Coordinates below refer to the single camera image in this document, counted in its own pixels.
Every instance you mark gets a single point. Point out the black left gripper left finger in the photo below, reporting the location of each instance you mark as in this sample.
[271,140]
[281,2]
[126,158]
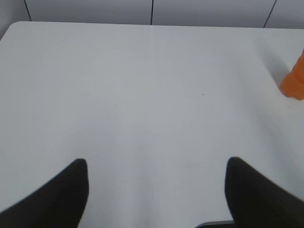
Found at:
[59,203]

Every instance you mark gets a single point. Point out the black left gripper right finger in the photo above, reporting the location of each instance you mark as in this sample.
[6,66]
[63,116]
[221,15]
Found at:
[254,201]

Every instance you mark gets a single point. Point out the orange soda bottle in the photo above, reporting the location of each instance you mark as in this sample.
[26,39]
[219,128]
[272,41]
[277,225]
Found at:
[292,85]

